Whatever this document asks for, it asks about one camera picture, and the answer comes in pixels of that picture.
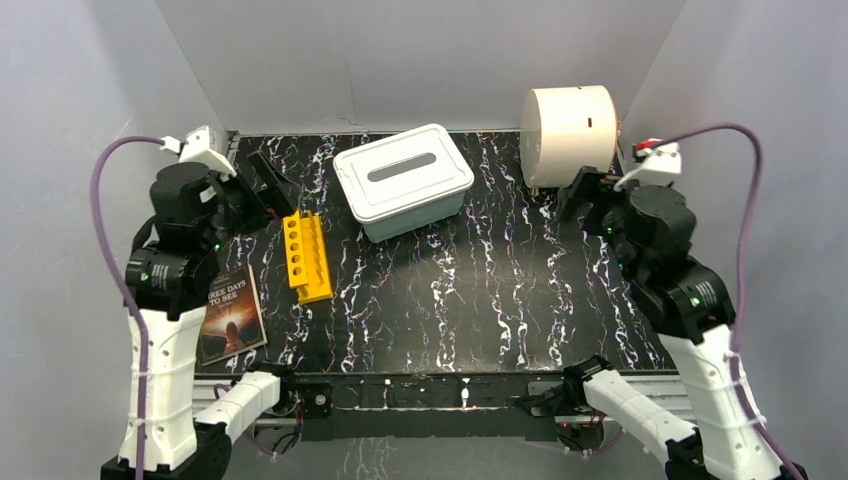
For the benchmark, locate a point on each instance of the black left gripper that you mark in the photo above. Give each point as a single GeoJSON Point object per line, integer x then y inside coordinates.
{"type": "Point", "coordinates": [245, 196]}

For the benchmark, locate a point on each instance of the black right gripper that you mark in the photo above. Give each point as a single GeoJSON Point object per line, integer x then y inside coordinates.
{"type": "Point", "coordinates": [585, 187]}

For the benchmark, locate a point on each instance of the white plastic lid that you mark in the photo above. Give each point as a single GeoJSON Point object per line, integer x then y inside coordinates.
{"type": "Point", "coordinates": [390, 176]}

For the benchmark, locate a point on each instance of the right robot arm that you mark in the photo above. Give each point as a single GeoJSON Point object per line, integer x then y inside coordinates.
{"type": "Point", "coordinates": [726, 437]}

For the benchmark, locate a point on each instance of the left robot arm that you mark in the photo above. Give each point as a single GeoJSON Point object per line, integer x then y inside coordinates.
{"type": "Point", "coordinates": [165, 437]}

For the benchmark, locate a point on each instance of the cream cylindrical drum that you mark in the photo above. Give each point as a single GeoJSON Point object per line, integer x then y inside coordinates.
{"type": "Point", "coordinates": [563, 129]}

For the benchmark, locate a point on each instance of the yellow test tube rack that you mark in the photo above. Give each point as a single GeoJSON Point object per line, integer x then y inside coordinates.
{"type": "Point", "coordinates": [306, 257]}

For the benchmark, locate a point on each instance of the teal plastic bin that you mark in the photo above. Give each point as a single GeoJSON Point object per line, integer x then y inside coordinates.
{"type": "Point", "coordinates": [420, 216]}

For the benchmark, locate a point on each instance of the dark picture book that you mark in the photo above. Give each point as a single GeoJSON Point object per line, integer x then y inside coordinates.
{"type": "Point", "coordinates": [233, 322]}

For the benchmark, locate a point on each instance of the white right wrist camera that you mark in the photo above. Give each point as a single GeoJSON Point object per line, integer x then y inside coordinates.
{"type": "Point", "coordinates": [658, 163]}

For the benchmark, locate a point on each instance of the aluminium rail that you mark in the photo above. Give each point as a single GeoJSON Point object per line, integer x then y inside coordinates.
{"type": "Point", "coordinates": [536, 393]}

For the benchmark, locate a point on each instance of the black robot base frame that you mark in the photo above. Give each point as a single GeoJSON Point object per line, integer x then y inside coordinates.
{"type": "Point", "coordinates": [583, 432]}

